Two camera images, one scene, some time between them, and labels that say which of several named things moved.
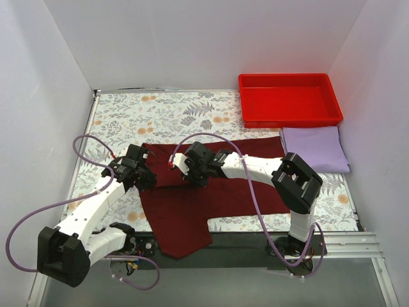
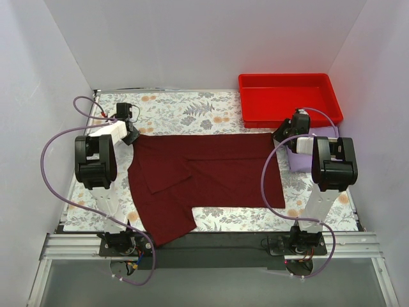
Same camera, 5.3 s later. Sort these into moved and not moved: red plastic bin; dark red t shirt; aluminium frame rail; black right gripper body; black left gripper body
Moved: black left gripper body; dark red t shirt; black right gripper body
Not moved: aluminium frame rail; red plastic bin
